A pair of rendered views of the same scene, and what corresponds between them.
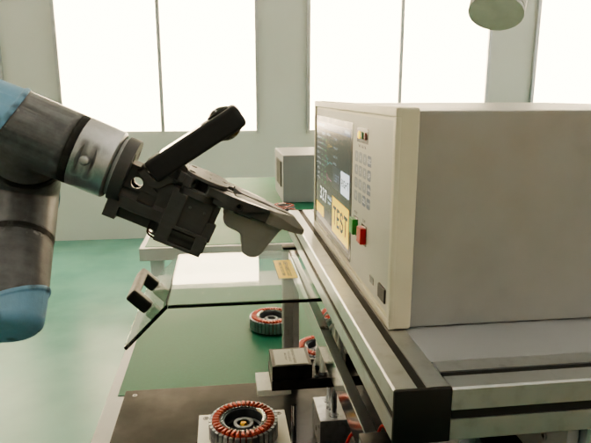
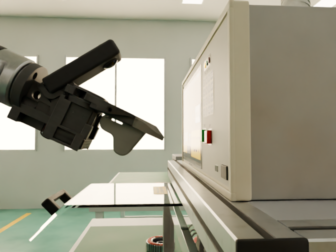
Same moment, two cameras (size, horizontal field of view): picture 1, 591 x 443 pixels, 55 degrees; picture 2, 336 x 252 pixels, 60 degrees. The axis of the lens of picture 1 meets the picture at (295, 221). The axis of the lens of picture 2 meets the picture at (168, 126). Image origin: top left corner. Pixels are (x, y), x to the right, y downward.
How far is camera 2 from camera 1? 25 cm
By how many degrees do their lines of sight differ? 16
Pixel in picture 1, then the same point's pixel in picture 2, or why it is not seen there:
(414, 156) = (246, 40)
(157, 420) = not seen: outside the picture
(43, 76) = not seen: hidden behind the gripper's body
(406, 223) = (243, 99)
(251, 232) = (121, 134)
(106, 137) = (15, 58)
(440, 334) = (281, 204)
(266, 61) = (169, 113)
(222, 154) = (145, 161)
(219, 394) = not seen: outside the picture
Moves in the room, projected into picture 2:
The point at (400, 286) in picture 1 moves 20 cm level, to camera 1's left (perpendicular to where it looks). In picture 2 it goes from (240, 157) to (46, 157)
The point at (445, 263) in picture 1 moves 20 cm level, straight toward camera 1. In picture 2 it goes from (281, 138) to (300, 137)
